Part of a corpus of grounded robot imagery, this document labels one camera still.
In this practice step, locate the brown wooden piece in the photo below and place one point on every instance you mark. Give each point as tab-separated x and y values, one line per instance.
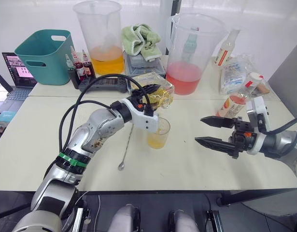
263	89

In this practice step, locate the long metal bar spoon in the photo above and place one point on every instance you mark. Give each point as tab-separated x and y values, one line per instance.
121	166

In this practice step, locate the teal plastic bin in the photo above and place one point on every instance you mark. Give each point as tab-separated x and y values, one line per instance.
49	62

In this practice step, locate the white bottle cap red tape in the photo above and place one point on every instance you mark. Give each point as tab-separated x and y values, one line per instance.
256	77

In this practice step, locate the pink juice plastic bottle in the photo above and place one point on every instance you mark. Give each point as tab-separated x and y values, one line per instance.
231	106

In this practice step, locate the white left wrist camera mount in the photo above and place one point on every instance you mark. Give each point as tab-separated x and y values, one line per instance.
143	120

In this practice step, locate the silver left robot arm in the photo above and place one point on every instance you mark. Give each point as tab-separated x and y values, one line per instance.
100	128

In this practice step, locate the clear pitcher orange liquid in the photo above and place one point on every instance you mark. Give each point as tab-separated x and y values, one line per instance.
107	60

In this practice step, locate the black table frame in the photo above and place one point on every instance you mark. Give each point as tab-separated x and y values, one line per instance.
247	195

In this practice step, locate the small dark green dye bottle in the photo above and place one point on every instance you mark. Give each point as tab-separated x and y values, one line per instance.
73	75

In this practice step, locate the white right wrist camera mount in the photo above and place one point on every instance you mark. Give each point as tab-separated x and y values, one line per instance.
259	104

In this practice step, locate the grey plastic box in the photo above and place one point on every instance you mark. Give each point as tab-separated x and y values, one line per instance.
138	65

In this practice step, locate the black electronic device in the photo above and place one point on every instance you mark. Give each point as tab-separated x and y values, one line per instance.
102	84

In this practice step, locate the small teal box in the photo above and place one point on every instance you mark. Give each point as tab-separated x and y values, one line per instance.
5	117

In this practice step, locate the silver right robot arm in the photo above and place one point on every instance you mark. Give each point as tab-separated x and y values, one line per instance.
278	142

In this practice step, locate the pale green bottle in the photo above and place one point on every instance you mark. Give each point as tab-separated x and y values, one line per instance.
189	46

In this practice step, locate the open dark laptop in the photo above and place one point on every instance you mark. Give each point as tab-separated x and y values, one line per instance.
18	94

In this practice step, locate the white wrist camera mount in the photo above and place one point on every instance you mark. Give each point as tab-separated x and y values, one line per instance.
259	104
143	120

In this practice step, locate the small red dye bottle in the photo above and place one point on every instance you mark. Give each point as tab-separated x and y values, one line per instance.
80	70
88	67

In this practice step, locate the plastic bag blue print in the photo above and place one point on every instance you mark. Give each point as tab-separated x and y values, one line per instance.
232	77

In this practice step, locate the grey rounded shape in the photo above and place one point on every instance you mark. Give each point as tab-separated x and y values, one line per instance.
124	217
183	221

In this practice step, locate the square clear glass bottle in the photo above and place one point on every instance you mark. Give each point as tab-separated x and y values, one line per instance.
162	91

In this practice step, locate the green towel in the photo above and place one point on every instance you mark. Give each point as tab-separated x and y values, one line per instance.
138	38

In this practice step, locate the ribbed clear drinking glass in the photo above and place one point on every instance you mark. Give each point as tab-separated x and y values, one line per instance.
158	141

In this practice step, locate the clear bottle red label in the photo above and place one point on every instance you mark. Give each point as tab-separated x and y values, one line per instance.
224	54

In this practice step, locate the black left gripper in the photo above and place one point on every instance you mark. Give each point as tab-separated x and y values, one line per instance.
138	99

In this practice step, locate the clear pitcher pink liquid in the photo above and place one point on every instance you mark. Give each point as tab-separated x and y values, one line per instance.
184	77

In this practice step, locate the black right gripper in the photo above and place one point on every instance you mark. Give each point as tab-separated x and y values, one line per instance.
242	140

